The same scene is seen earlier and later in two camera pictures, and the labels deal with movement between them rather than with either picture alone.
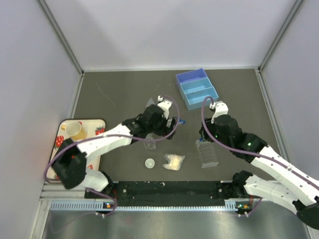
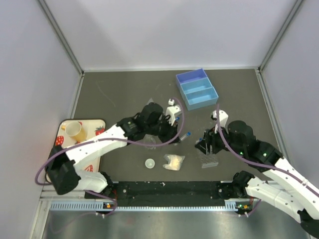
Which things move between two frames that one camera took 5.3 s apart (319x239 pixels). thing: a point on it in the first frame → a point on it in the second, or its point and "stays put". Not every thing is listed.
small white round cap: x=149 y=163 stays put
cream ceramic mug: x=75 y=129 stays put
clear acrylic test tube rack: x=207 y=153 stays put
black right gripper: x=203 y=132 → x=209 y=139
